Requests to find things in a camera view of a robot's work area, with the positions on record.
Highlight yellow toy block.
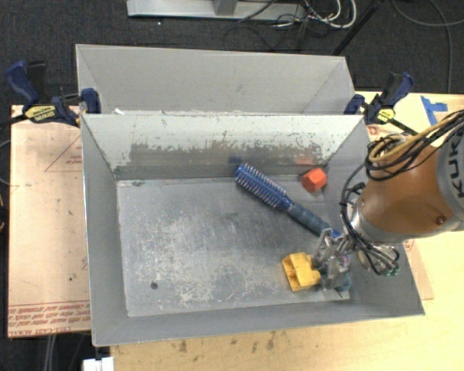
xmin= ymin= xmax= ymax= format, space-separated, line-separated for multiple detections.
xmin=281 ymin=252 xmax=322 ymax=294

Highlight blue hairbrush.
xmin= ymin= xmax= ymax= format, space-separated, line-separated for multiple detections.
xmin=234 ymin=162 xmax=341 ymax=240

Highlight grey metal bin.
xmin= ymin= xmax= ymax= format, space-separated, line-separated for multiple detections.
xmin=75 ymin=43 xmax=425 ymax=348

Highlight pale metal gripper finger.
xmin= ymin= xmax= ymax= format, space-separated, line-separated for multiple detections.
xmin=321 ymin=255 xmax=351 ymax=292
xmin=312 ymin=228 xmax=336 ymax=267

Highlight orange-red block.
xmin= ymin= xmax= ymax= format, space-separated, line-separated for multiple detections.
xmin=301 ymin=167 xmax=329 ymax=193

